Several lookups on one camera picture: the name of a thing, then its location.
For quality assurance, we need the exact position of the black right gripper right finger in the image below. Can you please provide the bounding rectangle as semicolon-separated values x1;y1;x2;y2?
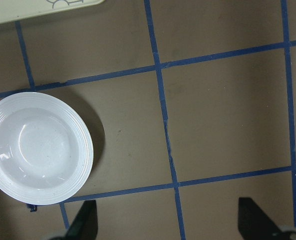
238;197;280;240

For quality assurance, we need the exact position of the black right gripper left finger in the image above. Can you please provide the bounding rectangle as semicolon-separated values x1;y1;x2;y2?
65;200;98;240

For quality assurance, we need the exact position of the white ribbed plate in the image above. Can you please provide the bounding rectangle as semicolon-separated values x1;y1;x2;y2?
0;92;94;205

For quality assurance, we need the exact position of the cream bear tray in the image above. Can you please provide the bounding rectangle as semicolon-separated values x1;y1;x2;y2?
0;0;104;24

